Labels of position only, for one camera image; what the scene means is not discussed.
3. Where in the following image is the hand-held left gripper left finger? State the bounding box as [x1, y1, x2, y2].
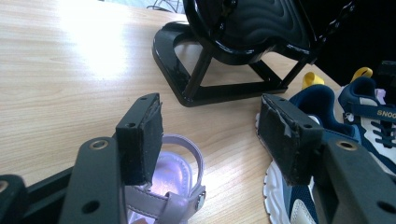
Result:
[59, 92, 164, 224]

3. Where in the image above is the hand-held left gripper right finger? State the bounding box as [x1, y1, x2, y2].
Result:
[257, 92, 396, 224]

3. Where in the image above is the purple sandal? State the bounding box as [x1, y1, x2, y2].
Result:
[124, 133, 207, 224]

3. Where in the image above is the navy and white sneaker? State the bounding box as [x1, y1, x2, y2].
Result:
[337, 66, 396, 176]
[255, 72, 363, 224]

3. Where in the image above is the red and black shoe rack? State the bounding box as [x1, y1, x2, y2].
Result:
[151, 0, 358, 107]

